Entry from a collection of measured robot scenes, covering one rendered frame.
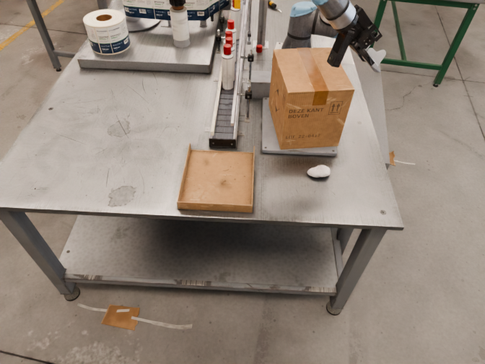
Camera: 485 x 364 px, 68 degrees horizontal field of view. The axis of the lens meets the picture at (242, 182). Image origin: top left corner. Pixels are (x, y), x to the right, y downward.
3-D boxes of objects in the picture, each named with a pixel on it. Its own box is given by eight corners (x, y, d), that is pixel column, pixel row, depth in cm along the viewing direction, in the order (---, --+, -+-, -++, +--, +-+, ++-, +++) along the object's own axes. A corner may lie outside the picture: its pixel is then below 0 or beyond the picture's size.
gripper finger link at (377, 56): (395, 63, 111) (378, 40, 107) (379, 76, 113) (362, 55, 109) (391, 60, 113) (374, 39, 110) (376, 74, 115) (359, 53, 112)
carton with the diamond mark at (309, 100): (268, 105, 164) (273, 48, 144) (320, 102, 166) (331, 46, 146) (280, 149, 144) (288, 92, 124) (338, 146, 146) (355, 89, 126)
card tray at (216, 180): (190, 149, 146) (189, 142, 143) (254, 153, 145) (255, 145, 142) (177, 209, 126) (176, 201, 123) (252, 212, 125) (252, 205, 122)
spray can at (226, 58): (222, 84, 169) (221, 42, 154) (234, 84, 169) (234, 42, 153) (221, 90, 165) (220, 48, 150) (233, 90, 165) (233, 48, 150)
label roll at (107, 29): (90, 39, 195) (81, 11, 184) (128, 34, 199) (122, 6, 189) (92, 57, 182) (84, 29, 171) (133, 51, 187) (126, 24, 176)
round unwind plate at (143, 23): (115, 8, 221) (115, 6, 220) (165, 10, 221) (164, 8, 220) (99, 31, 201) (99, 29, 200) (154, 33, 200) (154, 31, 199)
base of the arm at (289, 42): (280, 44, 188) (283, 24, 181) (309, 46, 189) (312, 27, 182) (282, 57, 177) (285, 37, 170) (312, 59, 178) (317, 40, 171)
